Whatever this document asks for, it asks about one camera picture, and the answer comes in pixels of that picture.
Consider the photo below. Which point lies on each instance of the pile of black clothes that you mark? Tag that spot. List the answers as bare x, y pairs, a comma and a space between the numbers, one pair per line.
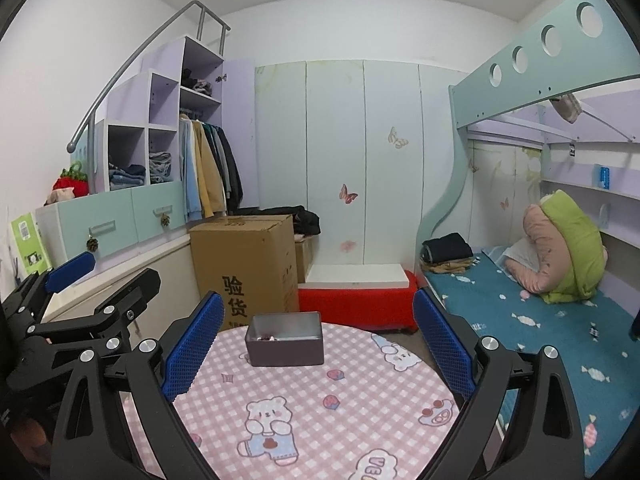
305, 220

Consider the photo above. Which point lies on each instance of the small cardboard box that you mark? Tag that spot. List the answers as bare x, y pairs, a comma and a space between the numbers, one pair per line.
303, 260

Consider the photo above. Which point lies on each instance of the black hanging jacket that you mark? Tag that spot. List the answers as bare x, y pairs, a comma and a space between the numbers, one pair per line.
235, 180

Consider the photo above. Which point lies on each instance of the folded beige cloth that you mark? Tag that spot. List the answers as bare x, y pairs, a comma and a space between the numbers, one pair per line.
450, 267

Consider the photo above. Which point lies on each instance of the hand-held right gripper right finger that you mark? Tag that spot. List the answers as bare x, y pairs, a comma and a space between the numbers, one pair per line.
445, 345

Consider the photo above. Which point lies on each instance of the green printed box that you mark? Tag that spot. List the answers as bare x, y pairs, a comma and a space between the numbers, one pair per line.
27, 240

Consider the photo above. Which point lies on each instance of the pink checked bear tablecloth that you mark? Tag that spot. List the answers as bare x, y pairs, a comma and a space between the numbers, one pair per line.
300, 400

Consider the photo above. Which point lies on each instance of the grey striped hanging cloth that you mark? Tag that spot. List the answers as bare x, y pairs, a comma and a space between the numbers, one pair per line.
567, 107

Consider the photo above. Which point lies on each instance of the teal bunk bed frame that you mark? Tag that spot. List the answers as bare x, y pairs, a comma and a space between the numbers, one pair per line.
530, 60

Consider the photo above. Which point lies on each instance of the folded light jeans pile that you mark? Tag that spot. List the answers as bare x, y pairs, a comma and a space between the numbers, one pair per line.
160, 167

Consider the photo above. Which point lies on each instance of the large cardboard box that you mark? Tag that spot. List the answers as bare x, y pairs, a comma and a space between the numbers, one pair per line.
240, 250

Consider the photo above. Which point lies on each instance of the red strawberry plush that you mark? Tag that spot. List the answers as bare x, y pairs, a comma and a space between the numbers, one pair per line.
72, 182

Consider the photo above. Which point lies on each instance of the white pillow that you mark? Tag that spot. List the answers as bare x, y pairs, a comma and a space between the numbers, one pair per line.
520, 252

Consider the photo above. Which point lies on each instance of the folded dark jeans pile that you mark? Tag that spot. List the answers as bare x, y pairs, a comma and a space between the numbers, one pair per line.
127, 177

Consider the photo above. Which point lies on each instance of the light blue hanging shirt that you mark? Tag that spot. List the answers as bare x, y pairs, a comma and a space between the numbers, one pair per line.
192, 185

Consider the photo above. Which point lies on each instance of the purple and teal stair cabinet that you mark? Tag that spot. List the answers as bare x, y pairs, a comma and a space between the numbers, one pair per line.
115, 210

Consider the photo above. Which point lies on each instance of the green blanket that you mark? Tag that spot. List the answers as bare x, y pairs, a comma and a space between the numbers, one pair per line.
575, 240

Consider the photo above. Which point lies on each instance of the dark clothes on shelf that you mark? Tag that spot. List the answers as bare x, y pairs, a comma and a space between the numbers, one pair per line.
197, 85

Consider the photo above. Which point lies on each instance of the tan hanging jacket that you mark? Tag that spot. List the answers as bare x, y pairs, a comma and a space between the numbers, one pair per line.
212, 180

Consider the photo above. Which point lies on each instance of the grey metal handrail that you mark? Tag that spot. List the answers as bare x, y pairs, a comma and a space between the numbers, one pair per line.
130, 57

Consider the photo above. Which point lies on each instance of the beige butterfly sticker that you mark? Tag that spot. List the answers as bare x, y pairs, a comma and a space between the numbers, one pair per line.
397, 140

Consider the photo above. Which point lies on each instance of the red bench with white top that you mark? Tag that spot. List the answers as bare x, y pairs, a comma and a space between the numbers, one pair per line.
360, 305

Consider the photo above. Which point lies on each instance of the blue candy print bedsheet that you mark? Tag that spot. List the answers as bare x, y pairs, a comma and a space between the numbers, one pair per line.
525, 320

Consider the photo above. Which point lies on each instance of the grey hanging jacket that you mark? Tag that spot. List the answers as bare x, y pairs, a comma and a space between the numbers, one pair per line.
220, 145

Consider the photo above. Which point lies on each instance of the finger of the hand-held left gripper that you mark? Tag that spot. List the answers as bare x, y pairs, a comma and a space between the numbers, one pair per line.
70, 270
142, 287

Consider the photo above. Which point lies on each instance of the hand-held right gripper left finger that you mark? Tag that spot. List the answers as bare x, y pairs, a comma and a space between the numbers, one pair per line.
192, 345

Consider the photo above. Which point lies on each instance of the faint pink butterfly sticker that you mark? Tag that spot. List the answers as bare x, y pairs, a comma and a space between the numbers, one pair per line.
348, 246

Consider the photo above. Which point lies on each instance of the grey metal tin box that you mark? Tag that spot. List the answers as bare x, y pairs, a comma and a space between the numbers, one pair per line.
285, 352

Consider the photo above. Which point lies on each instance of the folded dark clothes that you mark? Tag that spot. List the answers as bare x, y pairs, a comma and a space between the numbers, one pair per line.
447, 247

